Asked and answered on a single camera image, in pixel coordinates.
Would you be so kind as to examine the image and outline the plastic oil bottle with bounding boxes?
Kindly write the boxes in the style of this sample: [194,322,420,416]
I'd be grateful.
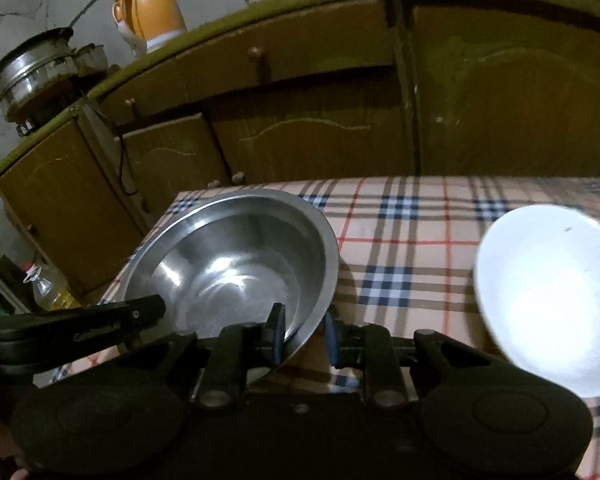
[23,262,81,311]

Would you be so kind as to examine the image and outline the brown wooden cabinet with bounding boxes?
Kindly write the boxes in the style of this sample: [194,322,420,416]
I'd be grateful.
[0,0,600,296]

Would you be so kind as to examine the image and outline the large steel round pan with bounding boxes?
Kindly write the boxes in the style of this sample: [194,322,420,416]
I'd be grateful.
[242,318,322,384]

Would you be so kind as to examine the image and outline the plaid checkered tablecloth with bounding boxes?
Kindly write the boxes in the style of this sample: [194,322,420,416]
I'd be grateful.
[44,174,600,480]

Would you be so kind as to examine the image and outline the small steel bowl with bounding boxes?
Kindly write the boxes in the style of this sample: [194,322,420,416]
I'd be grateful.
[114,190,339,358]

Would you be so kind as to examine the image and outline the wide white ceramic bowl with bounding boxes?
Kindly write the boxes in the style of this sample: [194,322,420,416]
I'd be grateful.
[472,204,600,398]

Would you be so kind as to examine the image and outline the orange electric kettle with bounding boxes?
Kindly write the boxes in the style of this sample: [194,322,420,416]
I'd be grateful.
[111,0,187,58]

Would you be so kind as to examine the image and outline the steel pot on stove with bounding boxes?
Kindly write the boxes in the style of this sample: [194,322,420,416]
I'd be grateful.
[0,27,109,127]

